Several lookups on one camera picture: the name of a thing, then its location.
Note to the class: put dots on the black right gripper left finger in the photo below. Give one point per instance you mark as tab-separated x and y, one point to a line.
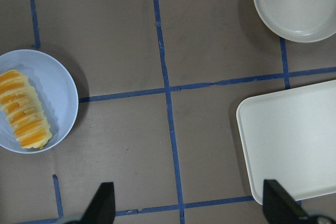
102	207

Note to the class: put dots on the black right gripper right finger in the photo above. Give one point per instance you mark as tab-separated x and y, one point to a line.
279	206

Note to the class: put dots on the croissant bread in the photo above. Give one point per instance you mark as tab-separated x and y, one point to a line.
23	110

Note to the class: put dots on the cream round plate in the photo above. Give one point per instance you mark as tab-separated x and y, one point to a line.
298	20

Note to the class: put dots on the white rectangular tray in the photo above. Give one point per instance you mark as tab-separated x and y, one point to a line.
289	136

